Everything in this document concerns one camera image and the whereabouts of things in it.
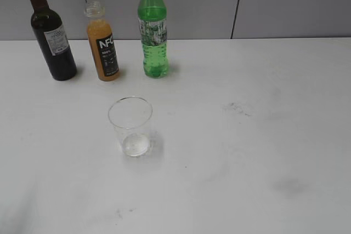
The transparent plastic cup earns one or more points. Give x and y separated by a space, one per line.
130 118

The NFC orange juice bottle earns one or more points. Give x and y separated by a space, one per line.
101 42

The green plastic soda bottle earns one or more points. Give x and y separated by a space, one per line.
152 15

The dark red wine bottle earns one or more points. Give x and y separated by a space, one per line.
52 39

